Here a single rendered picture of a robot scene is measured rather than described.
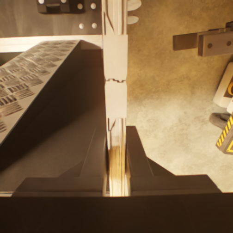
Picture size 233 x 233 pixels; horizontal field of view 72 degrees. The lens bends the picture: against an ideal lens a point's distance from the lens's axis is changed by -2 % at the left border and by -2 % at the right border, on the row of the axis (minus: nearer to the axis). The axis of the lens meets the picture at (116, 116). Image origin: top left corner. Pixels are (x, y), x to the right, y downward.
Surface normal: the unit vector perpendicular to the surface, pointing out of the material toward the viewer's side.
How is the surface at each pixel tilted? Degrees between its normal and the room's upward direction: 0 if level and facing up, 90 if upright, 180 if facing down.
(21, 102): 80
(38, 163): 90
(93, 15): 0
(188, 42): 0
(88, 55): 0
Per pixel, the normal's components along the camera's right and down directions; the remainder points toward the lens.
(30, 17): 0.01, 0.44
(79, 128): -0.01, -0.90
